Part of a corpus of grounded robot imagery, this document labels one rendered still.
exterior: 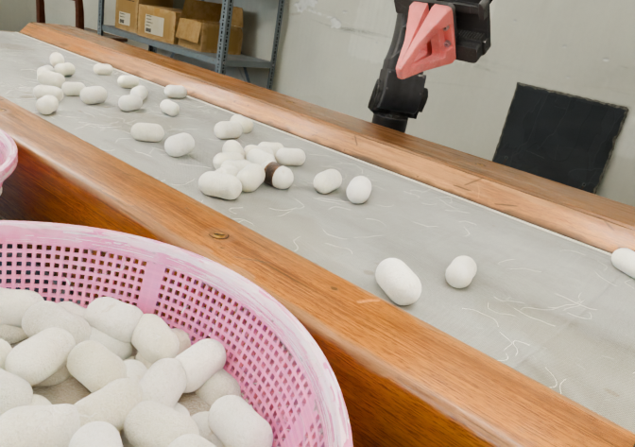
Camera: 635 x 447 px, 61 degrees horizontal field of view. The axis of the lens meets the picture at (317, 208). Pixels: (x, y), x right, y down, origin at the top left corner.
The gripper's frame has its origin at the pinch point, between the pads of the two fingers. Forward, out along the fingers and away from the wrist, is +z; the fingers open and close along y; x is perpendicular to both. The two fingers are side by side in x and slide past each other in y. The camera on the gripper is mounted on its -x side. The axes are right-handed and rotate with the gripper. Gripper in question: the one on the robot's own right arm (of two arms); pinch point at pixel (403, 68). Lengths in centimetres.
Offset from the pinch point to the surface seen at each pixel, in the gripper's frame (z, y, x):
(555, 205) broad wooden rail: 2.5, 17.5, 10.6
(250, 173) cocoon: 20.3, -2.2, -4.2
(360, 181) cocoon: 14.1, 4.0, 0.7
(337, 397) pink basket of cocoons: 33.6, 20.8, -16.6
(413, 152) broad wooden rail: 1.8, 0.6, 10.8
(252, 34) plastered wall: -133, -210, 134
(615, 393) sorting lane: 23.6, 28.6, -4.2
